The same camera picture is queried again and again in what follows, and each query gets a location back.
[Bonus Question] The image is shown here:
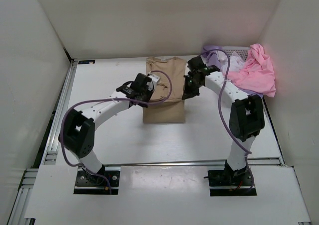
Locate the beige t shirt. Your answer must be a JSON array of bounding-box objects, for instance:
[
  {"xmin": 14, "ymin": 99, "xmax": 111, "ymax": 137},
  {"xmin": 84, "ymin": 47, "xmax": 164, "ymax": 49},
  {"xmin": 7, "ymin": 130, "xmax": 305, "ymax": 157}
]
[{"xmin": 143, "ymin": 56, "xmax": 186, "ymax": 124}]

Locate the pink t shirt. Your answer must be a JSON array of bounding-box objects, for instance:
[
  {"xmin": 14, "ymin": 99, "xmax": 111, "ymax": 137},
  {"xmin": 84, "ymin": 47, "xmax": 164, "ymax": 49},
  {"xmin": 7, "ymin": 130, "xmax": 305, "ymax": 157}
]
[{"xmin": 227, "ymin": 43, "xmax": 276, "ymax": 98}]

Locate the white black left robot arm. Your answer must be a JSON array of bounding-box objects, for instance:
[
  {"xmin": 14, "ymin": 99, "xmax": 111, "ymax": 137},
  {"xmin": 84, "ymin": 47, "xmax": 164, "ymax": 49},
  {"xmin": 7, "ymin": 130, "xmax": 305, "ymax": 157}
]
[{"xmin": 59, "ymin": 73, "xmax": 160, "ymax": 187}]

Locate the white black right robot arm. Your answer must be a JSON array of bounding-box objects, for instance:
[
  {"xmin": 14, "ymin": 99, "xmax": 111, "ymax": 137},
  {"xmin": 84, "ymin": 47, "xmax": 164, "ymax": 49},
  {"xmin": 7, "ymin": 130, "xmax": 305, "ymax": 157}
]
[{"xmin": 182, "ymin": 71, "xmax": 265, "ymax": 185}]

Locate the lavender t shirt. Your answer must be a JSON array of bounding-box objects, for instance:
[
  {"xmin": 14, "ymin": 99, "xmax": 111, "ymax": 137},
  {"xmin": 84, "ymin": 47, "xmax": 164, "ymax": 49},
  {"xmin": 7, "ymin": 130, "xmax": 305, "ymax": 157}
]
[{"xmin": 201, "ymin": 45, "xmax": 262, "ymax": 98}]

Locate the white t shirt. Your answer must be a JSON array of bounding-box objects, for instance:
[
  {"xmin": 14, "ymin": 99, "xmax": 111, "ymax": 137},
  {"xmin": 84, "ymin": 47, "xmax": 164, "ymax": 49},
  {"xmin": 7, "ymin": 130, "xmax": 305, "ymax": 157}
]
[{"xmin": 216, "ymin": 51, "xmax": 245, "ymax": 74}]

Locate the small label sticker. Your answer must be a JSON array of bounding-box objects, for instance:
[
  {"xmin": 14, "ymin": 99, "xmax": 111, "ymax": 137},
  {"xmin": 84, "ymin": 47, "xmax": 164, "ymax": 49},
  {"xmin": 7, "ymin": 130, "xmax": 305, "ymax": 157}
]
[{"xmin": 78, "ymin": 60, "xmax": 95, "ymax": 65}]

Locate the white plastic laundry basket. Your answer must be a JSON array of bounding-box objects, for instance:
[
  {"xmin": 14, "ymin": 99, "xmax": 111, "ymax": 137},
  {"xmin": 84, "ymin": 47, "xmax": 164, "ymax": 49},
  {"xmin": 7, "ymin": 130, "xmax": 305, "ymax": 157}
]
[{"xmin": 217, "ymin": 46, "xmax": 266, "ymax": 99}]

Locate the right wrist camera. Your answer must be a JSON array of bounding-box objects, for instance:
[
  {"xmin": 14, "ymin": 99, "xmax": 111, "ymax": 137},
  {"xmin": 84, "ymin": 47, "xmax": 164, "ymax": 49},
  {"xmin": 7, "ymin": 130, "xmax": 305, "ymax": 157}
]
[{"xmin": 187, "ymin": 56, "xmax": 220, "ymax": 75}]

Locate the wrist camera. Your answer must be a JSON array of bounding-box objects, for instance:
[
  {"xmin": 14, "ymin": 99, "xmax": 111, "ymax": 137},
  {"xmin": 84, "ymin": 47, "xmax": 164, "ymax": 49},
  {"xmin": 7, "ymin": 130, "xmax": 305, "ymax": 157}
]
[
  {"xmin": 147, "ymin": 72, "xmax": 160, "ymax": 91},
  {"xmin": 187, "ymin": 56, "xmax": 220, "ymax": 75}
]

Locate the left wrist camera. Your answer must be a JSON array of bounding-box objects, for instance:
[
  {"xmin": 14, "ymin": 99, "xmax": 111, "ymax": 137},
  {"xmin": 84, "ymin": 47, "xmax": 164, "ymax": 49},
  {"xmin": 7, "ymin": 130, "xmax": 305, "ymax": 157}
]
[{"xmin": 147, "ymin": 72, "xmax": 160, "ymax": 91}]

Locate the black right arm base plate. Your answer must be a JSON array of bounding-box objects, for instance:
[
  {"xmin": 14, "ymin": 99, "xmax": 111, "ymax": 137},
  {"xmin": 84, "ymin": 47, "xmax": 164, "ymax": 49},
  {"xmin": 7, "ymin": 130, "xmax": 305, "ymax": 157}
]
[{"xmin": 203, "ymin": 170, "xmax": 257, "ymax": 197}]

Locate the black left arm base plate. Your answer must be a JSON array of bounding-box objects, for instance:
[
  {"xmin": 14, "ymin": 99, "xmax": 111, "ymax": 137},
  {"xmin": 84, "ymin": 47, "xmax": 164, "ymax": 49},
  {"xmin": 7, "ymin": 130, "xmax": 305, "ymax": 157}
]
[{"xmin": 73, "ymin": 168, "xmax": 121, "ymax": 195}]

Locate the aluminium frame rail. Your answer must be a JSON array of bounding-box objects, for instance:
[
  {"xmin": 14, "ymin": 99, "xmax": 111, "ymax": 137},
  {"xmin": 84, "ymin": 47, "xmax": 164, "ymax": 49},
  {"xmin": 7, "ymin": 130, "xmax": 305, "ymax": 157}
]
[{"xmin": 7, "ymin": 58, "xmax": 286, "ymax": 225}]

